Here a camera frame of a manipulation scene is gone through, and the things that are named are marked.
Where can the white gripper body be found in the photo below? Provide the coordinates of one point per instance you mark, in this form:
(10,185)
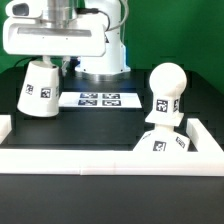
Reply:
(51,28)

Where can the white lamp shade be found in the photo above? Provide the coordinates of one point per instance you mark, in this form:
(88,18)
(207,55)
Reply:
(40,91)

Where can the white lamp bulb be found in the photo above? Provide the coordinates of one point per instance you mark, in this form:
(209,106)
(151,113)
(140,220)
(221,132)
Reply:
(167,82)

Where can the white lamp base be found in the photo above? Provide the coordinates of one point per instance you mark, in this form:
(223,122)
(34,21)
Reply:
(163,138)

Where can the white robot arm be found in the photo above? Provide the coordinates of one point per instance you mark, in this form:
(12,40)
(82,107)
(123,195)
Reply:
(112,14)

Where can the white marker tag sheet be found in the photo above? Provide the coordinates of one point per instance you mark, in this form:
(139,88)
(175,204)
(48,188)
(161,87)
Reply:
(99,100)

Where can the white table border frame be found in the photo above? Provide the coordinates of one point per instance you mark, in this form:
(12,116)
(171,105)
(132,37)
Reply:
(206,160)

